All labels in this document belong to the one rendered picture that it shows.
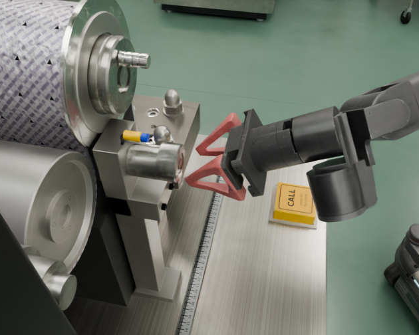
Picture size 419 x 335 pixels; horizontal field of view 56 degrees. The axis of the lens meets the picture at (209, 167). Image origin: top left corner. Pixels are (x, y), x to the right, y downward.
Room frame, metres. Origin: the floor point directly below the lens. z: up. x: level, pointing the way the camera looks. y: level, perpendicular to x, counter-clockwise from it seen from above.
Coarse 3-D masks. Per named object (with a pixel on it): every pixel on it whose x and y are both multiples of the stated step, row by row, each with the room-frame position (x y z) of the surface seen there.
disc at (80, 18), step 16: (96, 0) 0.35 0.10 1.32; (112, 0) 0.38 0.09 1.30; (80, 16) 0.31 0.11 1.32; (80, 32) 0.31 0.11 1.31; (128, 32) 0.40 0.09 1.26; (64, 48) 0.28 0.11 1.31; (64, 64) 0.27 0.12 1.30; (64, 80) 0.27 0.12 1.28; (64, 96) 0.26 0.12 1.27; (64, 112) 0.26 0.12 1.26; (80, 128) 0.27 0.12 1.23; (80, 144) 0.27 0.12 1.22
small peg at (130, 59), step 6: (120, 54) 0.32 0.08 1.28; (126, 54) 0.32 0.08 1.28; (132, 54) 0.32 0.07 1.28; (138, 54) 0.32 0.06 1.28; (144, 54) 0.32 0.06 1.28; (120, 60) 0.32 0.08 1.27; (126, 60) 0.32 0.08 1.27; (132, 60) 0.32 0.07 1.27; (138, 60) 0.31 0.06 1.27; (144, 60) 0.31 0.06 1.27; (150, 60) 0.32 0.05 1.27; (132, 66) 0.32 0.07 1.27; (138, 66) 0.32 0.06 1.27; (144, 66) 0.31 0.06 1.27
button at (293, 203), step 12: (276, 192) 0.46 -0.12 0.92; (288, 192) 0.45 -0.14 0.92; (300, 192) 0.45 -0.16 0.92; (276, 204) 0.43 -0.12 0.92; (288, 204) 0.43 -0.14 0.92; (300, 204) 0.43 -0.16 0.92; (312, 204) 0.43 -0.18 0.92; (276, 216) 0.41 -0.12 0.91; (288, 216) 0.41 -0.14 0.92; (300, 216) 0.40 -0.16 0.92; (312, 216) 0.40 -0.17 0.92
